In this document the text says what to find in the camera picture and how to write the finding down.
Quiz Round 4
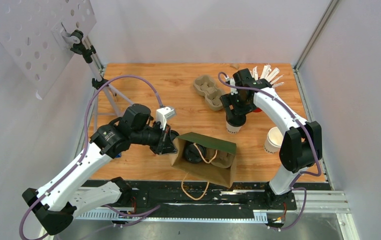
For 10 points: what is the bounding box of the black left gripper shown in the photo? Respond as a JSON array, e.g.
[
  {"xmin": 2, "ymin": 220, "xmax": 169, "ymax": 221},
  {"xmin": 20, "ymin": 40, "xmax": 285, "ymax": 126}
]
[{"xmin": 131, "ymin": 121, "xmax": 179, "ymax": 156}]

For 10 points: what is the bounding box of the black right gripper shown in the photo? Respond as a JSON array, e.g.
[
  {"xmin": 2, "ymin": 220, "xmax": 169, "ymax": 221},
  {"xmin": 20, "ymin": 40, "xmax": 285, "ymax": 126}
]
[{"xmin": 220, "ymin": 89, "xmax": 257, "ymax": 121}]

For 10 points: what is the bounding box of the black coffee cup lid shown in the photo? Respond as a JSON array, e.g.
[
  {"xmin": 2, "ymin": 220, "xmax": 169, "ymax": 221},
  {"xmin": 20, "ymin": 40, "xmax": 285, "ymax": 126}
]
[{"xmin": 226, "ymin": 115, "xmax": 247, "ymax": 128}]

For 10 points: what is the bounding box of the white paper coffee cup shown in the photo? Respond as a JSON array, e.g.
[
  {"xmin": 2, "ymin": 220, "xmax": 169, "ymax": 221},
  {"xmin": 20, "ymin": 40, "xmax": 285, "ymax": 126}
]
[{"xmin": 226, "ymin": 122, "xmax": 242, "ymax": 134}]

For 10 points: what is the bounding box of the cardboard cup carrier stack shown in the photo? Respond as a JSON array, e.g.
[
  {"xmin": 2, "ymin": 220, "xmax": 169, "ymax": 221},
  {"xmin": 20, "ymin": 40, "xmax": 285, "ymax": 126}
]
[{"xmin": 193, "ymin": 75, "xmax": 226, "ymax": 111}]

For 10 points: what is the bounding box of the single cardboard cup carrier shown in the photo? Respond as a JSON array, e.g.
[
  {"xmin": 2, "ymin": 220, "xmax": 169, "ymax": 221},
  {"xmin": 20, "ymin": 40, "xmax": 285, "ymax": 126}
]
[{"xmin": 210, "ymin": 150, "xmax": 235, "ymax": 169}]

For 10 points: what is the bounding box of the green paper bag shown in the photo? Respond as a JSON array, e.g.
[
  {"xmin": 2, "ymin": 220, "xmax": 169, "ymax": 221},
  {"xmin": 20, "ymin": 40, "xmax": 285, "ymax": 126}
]
[{"xmin": 170, "ymin": 132, "xmax": 237, "ymax": 194}]

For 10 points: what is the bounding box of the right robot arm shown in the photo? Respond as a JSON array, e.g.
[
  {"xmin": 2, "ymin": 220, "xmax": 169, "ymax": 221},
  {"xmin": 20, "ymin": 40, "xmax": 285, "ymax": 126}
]
[{"xmin": 218, "ymin": 68, "xmax": 322, "ymax": 209}]

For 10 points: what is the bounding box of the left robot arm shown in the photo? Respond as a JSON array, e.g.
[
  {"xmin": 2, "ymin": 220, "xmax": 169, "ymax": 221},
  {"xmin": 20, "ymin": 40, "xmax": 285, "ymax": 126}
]
[{"xmin": 22, "ymin": 103, "xmax": 179, "ymax": 236}]

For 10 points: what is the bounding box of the red cylindrical straw holder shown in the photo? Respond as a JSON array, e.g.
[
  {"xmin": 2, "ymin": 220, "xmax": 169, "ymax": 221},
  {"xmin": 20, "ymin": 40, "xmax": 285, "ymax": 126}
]
[{"xmin": 252, "ymin": 107, "xmax": 262, "ymax": 113}]

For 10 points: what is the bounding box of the wrapped white straws bundle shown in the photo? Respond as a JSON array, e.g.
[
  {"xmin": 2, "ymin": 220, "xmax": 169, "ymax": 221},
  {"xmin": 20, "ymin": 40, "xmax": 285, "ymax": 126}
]
[{"xmin": 250, "ymin": 64, "xmax": 285, "ymax": 88}]

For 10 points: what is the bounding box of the white paper cup stack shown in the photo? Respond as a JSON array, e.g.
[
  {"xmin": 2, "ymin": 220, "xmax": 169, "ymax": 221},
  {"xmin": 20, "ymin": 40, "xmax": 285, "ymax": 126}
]
[{"xmin": 263, "ymin": 126, "xmax": 284, "ymax": 154}]

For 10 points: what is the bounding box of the white tripod stand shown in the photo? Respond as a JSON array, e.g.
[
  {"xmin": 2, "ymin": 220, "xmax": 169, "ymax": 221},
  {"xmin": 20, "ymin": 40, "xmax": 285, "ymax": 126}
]
[{"xmin": 63, "ymin": 29, "xmax": 134, "ymax": 117}]

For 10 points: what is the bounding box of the white perforated board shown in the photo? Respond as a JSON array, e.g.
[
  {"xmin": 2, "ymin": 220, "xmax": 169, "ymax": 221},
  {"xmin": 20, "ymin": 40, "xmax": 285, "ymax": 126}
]
[{"xmin": 0, "ymin": 0, "xmax": 97, "ymax": 99}]

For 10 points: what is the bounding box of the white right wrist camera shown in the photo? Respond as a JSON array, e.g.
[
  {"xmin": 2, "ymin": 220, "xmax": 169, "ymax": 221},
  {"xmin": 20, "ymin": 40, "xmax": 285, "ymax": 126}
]
[{"xmin": 229, "ymin": 78, "xmax": 238, "ymax": 95}]

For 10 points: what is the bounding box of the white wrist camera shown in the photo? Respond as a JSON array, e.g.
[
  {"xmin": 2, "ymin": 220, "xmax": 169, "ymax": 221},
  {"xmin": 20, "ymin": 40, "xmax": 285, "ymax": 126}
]
[
  {"xmin": 229, "ymin": 78, "xmax": 238, "ymax": 95},
  {"xmin": 155, "ymin": 106, "xmax": 177, "ymax": 130}
]

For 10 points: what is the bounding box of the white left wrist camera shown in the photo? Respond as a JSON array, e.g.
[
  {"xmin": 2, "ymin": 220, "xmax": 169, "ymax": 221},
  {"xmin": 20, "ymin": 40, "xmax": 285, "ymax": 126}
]
[{"xmin": 155, "ymin": 106, "xmax": 177, "ymax": 130}]

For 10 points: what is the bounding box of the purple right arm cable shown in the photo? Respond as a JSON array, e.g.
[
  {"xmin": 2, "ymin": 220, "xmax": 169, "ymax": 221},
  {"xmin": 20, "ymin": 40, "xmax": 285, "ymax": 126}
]
[{"xmin": 217, "ymin": 71, "xmax": 323, "ymax": 178}]

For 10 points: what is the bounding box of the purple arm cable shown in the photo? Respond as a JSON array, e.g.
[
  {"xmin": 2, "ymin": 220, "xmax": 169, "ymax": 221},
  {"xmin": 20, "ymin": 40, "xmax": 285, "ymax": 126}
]
[
  {"xmin": 18, "ymin": 75, "xmax": 164, "ymax": 240},
  {"xmin": 217, "ymin": 71, "xmax": 323, "ymax": 178}
]

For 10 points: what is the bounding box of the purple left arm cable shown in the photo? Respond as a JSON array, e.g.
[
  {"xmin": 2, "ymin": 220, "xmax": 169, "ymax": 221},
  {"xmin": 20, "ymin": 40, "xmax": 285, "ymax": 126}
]
[{"xmin": 18, "ymin": 75, "xmax": 164, "ymax": 240}]

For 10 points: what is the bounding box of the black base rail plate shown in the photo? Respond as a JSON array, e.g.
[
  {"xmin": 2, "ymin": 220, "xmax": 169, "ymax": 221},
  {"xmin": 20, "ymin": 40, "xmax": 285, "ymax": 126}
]
[{"xmin": 111, "ymin": 180, "xmax": 297, "ymax": 219}]

